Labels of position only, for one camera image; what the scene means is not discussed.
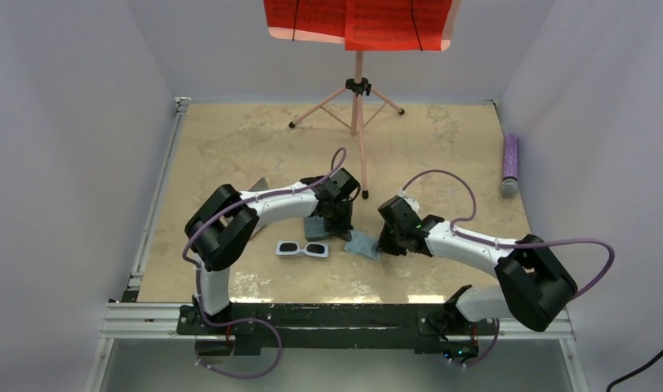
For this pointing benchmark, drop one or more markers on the pink glasses case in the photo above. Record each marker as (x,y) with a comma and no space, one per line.
(261,185)

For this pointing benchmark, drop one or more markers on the red sheet music desk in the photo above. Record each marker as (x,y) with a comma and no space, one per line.
(365,25)

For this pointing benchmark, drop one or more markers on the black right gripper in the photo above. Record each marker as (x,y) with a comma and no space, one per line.
(384,246)

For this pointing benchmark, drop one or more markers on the purple microphone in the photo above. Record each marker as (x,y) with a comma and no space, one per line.
(509,185)

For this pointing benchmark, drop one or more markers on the pink music stand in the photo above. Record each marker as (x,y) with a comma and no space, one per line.
(359,87)

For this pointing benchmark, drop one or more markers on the aluminium rail left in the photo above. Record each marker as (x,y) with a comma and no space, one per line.
(130,294)

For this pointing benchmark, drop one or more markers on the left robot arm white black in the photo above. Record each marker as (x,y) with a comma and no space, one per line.
(221,228)

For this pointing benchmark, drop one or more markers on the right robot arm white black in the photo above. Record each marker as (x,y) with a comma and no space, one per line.
(532,285)

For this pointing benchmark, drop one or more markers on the grey glasses case green lining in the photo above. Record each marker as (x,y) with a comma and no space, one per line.
(314,229)

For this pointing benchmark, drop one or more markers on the black base frame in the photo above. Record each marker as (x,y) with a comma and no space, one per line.
(250,327)

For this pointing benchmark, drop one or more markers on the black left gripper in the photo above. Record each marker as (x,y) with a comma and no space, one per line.
(341,229)

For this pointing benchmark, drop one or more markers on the blue cloth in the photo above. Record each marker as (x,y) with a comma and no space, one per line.
(361,244)

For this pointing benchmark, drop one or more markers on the white frame sunglasses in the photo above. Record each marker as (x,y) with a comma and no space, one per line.
(293,248)

